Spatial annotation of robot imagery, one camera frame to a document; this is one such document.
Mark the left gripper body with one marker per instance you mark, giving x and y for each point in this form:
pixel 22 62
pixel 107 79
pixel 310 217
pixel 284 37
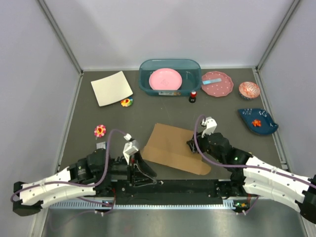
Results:
pixel 120 167

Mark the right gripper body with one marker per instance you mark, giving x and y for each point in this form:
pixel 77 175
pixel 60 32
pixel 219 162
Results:
pixel 203 143

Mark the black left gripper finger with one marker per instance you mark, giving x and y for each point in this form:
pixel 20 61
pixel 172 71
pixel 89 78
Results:
pixel 141 180
pixel 143 167

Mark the brown cardboard box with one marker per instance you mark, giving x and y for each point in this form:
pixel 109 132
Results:
pixel 167 146

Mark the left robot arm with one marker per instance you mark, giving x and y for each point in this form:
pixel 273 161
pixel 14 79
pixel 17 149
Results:
pixel 95 175

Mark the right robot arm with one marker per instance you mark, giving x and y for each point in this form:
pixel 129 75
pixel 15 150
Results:
pixel 249 173

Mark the blue packaged item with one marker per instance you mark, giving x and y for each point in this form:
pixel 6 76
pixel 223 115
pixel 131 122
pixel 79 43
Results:
pixel 101 145

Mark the red black stamp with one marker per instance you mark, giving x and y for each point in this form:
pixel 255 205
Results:
pixel 192 97

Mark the red pink flower toy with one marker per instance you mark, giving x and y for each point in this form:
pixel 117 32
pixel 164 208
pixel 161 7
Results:
pixel 100 131

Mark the red orange candy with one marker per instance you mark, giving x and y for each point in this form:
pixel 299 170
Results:
pixel 256 123

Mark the pink polka dot plate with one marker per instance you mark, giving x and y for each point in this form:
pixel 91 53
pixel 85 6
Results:
pixel 221 89

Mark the blue pink spoon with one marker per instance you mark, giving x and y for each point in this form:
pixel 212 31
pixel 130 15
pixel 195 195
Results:
pixel 211 81

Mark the multicolour flower toy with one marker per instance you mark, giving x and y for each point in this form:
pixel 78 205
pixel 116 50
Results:
pixel 127 102

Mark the dark blue leaf dish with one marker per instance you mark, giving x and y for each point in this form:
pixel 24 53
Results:
pixel 268 125

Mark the pink round plate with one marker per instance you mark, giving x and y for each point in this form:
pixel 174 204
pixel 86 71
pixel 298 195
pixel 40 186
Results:
pixel 165 79

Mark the teal plastic basin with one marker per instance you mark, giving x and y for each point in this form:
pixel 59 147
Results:
pixel 189 70

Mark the white square plate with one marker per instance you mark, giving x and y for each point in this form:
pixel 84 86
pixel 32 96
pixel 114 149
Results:
pixel 111 89

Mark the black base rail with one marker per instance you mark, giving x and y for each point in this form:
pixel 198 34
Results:
pixel 214 188

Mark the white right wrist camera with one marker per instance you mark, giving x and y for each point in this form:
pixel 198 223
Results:
pixel 209 125

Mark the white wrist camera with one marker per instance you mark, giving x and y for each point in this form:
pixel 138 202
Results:
pixel 130 148
pixel 209 125

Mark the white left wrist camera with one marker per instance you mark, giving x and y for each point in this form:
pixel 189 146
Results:
pixel 130 148

